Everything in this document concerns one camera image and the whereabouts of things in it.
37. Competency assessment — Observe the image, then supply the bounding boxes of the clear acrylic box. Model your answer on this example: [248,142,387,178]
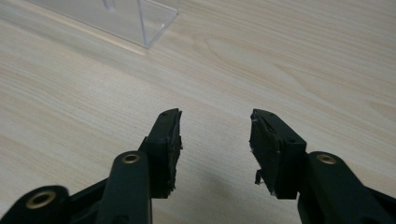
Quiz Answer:
[29,0,180,49]

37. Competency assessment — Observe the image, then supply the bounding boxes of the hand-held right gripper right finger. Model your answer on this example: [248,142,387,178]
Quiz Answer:
[248,108,308,200]

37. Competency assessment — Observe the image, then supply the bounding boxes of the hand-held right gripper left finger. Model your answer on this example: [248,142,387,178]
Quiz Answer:
[138,107,184,200]

